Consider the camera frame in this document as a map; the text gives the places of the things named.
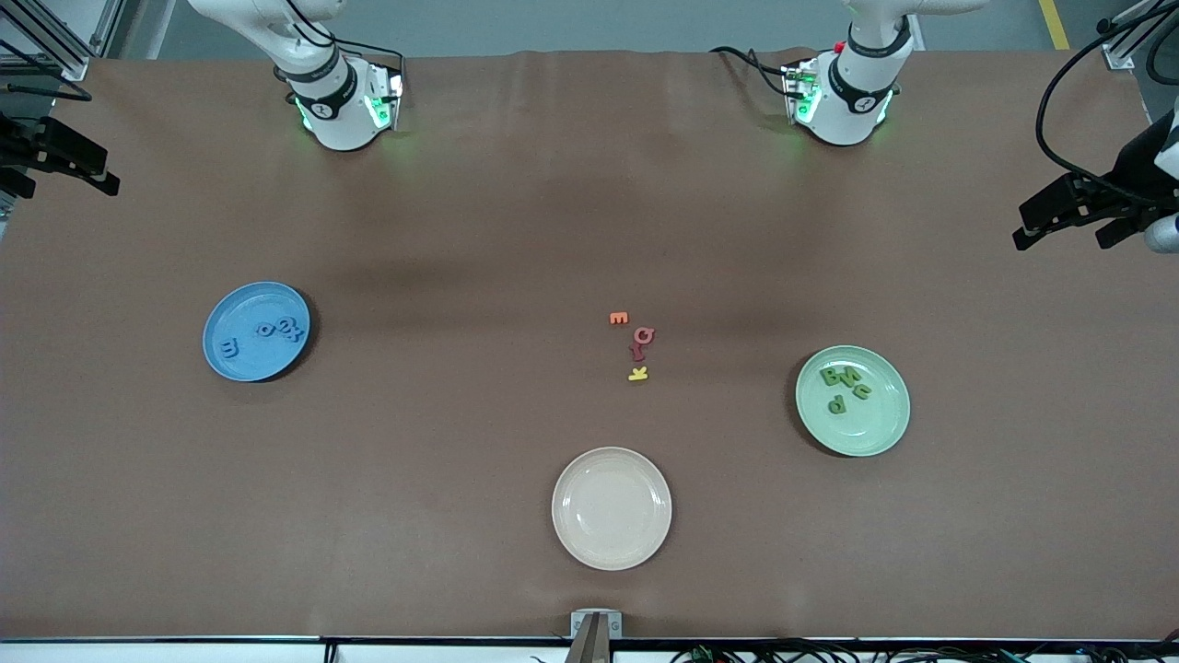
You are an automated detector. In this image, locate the brown table cover mat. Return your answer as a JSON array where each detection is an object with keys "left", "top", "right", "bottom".
[{"left": 0, "top": 48, "right": 1179, "bottom": 643}]

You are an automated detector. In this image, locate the aluminium frame profile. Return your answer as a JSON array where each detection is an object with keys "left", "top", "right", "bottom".
[
  {"left": 1098, "top": 0, "right": 1179, "bottom": 71},
  {"left": 0, "top": 0, "right": 126, "bottom": 80}
]

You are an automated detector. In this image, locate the blue plate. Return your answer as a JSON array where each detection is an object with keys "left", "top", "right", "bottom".
[{"left": 203, "top": 281, "right": 312, "bottom": 383}]

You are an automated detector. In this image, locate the grey metal bracket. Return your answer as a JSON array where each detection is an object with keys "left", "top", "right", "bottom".
[{"left": 570, "top": 610, "right": 624, "bottom": 663}]

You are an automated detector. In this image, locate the white table edge rail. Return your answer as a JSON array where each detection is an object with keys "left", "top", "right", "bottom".
[{"left": 0, "top": 641, "right": 1179, "bottom": 663}]

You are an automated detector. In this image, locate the green plate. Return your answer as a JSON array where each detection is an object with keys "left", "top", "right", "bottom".
[{"left": 795, "top": 345, "right": 912, "bottom": 458}]

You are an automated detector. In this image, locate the cream plate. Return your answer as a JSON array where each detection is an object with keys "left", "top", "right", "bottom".
[{"left": 551, "top": 447, "right": 673, "bottom": 572}]

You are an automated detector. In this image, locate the metal connector box green light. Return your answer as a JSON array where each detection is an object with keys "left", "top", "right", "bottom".
[
  {"left": 367, "top": 60, "right": 406, "bottom": 132},
  {"left": 783, "top": 60, "right": 821, "bottom": 125}
]

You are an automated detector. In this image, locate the black base cable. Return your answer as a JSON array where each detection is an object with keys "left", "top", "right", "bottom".
[
  {"left": 274, "top": 0, "right": 406, "bottom": 73},
  {"left": 709, "top": 46, "right": 795, "bottom": 99}
]

